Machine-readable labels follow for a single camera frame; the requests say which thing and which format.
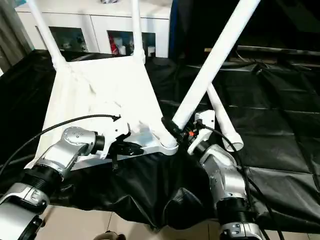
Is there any white plastic table leg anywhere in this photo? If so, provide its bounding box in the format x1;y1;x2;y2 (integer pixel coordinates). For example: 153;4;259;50
159;0;263;149
205;81;245;153
128;0;147;64
25;0;69;71

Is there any white glass-door cabinet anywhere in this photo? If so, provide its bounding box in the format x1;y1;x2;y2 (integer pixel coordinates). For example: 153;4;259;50
14;0;174;59

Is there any black shiny mat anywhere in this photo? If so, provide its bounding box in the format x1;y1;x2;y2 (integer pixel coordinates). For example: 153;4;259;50
0;48;320;232

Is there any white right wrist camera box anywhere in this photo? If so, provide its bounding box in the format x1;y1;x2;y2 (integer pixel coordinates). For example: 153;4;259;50
186;109;217;155

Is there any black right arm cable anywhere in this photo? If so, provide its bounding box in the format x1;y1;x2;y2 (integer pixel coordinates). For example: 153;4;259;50
196;121;286;240

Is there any black robot foot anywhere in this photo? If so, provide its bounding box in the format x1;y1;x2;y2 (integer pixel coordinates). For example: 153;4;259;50
94;230;126;240

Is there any red bottle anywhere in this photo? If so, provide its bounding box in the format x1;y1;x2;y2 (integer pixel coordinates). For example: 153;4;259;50
109;36;118;55

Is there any grey curtain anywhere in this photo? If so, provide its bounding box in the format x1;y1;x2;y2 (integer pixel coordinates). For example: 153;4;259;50
0;0;35;74

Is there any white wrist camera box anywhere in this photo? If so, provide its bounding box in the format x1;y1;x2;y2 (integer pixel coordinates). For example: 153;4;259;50
186;109;217;155
100;116;133;160

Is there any long dark metal bar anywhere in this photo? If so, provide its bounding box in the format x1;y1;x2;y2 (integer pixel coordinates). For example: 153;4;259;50
236;45;320;55

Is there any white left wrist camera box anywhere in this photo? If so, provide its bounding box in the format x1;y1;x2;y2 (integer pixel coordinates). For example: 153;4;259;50
100;116;133;160

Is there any white plastic table top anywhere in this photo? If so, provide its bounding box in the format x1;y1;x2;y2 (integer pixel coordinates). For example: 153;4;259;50
24;55;180;171

